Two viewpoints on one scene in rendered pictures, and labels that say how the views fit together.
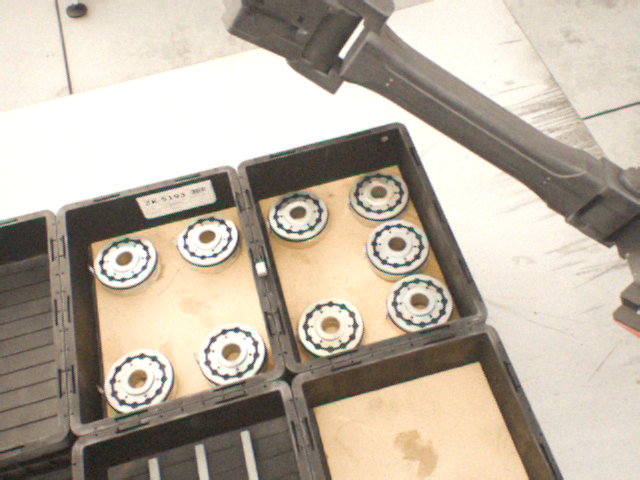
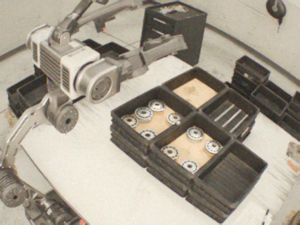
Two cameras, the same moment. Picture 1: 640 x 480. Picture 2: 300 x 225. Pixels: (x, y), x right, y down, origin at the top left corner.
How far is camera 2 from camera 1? 1.85 m
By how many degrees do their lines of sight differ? 75
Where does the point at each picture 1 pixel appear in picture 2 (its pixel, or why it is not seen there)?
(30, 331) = (217, 179)
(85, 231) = (188, 180)
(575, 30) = not seen: outside the picture
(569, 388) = not seen: hidden behind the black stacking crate
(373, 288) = (156, 118)
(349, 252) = (148, 126)
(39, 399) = (228, 167)
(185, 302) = (188, 153)
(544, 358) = not seen: hidden behind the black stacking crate
